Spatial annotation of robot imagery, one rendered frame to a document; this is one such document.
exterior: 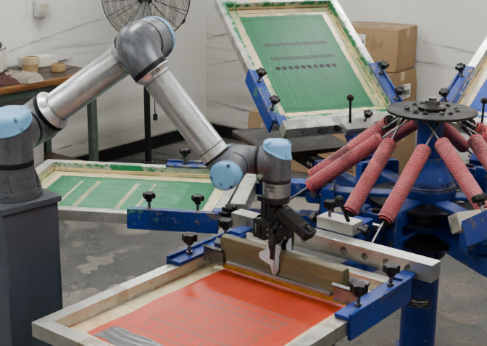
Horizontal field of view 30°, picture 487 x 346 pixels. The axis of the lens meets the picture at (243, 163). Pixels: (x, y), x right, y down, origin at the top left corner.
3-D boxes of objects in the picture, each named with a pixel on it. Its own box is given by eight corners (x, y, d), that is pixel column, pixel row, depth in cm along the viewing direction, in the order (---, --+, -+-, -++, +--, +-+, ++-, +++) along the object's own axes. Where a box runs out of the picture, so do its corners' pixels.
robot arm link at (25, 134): (-21, 163, 237) (-25, 112, 233) (3, 150, 249) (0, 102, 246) (22, 167, 234) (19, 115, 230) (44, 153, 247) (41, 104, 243)
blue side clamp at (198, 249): (180, 283, 253) (179, 260, 251) (166, 278, 255) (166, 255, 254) (246, 252, 275) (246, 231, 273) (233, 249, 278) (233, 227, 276)
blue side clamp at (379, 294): (350, 342, 219) (351, 315, 217) (333, 335, 222) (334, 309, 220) (410, 301, 242) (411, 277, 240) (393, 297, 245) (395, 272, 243)
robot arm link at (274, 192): (296, 180, 241) (278, 187, 235) (296, 196, 242) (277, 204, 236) (274, 175, 245) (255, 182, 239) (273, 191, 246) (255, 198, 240)
